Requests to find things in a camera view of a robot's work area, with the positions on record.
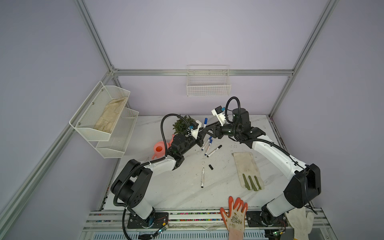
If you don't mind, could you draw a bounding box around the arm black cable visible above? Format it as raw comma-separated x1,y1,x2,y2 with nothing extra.
112,113,193,240
224,96,318,215

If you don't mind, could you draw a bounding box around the white mesh shelf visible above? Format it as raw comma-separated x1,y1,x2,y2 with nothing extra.
94,108,139,159
69,82,131,142

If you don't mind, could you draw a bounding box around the beige green-fingered glove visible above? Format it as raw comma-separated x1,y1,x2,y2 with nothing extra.
232,152,265,192

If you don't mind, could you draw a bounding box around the white cotton glove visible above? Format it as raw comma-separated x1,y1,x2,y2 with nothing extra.
285,207,315,240

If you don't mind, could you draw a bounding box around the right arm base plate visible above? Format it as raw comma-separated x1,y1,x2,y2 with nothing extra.
246,211,287,228

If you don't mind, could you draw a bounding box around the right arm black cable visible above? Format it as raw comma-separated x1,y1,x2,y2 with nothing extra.
224,96,318,215

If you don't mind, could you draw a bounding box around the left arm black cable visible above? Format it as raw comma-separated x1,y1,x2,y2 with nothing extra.
112,113,193,240

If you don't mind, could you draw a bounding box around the potted green plant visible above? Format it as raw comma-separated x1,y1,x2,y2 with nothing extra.
173,115,195,135

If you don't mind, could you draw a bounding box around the beige glove in shelf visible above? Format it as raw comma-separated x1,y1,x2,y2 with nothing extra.
94,97,128,134

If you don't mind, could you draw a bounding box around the orange palm work glove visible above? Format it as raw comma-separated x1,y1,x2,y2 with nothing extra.
220,196,248,240

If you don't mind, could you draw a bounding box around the upper white mesh shelf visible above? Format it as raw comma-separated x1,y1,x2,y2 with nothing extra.
69,82,131,142

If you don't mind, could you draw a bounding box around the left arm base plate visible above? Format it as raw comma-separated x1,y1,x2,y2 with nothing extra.
125,212,169,229

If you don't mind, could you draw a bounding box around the pink watering can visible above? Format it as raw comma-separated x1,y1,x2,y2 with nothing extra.
152,135,175,160

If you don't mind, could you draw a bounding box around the lower white mesh shelf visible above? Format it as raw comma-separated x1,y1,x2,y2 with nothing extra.
94,108,139,159

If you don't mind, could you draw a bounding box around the white wire wall basket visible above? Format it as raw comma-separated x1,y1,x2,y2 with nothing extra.
187,65,232,97

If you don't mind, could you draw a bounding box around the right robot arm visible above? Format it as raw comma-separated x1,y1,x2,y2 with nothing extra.
191,106,321,226

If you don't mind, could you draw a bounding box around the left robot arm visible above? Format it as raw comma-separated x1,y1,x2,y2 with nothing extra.
111,134,205,222

